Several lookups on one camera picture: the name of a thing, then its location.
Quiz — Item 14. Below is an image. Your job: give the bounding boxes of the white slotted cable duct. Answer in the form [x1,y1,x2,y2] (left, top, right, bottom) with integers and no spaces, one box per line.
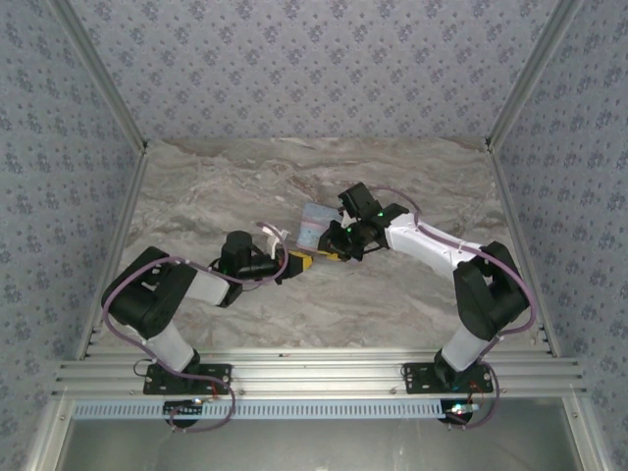
[72,397,455,421]

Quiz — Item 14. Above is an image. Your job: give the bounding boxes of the right controller circuit board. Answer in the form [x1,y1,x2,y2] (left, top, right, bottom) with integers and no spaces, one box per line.
[440,400,482,425]

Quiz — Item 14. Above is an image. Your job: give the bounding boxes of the left controller circuit board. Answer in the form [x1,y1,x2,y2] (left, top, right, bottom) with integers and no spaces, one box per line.
[162,398,205,420]

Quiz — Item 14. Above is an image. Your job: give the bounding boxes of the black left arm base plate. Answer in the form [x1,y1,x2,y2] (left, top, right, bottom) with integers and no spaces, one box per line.
[142,362,234,396]

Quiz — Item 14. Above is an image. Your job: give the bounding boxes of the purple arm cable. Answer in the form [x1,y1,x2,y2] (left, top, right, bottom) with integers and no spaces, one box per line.
[101,234,291,380]
[366,184,537,375]

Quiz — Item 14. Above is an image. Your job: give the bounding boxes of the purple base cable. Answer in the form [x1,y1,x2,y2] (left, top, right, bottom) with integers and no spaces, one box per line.
[445,362,502,431]
[165,370,237,434]

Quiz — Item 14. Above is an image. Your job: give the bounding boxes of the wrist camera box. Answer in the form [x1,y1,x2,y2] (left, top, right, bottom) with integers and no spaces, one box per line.
[337,182,384,224]
[257,221,289,258]

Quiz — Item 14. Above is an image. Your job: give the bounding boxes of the grey metal tray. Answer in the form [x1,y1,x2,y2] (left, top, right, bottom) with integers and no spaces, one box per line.
[27,396,605,471]

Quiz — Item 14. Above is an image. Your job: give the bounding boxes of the aluminium front rail beam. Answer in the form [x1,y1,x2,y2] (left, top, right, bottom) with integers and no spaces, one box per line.
[51,346,588,399]

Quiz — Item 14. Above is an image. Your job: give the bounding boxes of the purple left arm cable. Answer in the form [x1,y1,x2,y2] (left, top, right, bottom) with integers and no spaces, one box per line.
[101,234,291,380]

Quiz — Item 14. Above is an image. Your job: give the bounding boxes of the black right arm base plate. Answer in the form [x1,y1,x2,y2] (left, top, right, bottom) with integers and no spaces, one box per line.
[401,361,495,395]

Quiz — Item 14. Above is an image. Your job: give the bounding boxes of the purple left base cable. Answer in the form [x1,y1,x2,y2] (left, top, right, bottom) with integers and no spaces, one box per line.
[165,370,237,434]

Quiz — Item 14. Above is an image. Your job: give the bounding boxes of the aluminium frame post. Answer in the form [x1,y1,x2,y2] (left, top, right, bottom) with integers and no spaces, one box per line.
[484,0,586,150]
[47,0,150,151]

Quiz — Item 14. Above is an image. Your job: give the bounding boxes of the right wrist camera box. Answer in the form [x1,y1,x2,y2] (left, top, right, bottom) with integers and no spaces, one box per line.
[337,182,384,224]

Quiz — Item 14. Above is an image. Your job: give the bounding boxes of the light blue cartoon tin box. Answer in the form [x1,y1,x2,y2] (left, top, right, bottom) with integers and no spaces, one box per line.
[294,201,345,252]

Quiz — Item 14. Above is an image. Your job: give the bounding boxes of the controller circuit board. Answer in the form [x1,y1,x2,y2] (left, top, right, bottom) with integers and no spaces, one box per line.
[162,398,205,420]
[440,400,482,425]

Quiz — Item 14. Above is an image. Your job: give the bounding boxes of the aluminium table side rail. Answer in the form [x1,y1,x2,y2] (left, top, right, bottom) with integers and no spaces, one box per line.
[488,146,561,358]
[73,145,151,362]

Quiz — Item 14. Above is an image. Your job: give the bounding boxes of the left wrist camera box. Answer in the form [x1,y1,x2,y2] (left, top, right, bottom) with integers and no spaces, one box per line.
[257,221,289,258]

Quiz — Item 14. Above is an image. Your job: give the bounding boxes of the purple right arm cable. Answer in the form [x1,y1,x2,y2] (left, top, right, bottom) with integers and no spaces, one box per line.
[366,184,537,375]

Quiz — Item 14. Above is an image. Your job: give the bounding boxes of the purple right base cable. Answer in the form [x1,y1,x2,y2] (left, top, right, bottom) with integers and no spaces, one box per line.
[445,362,502,431]

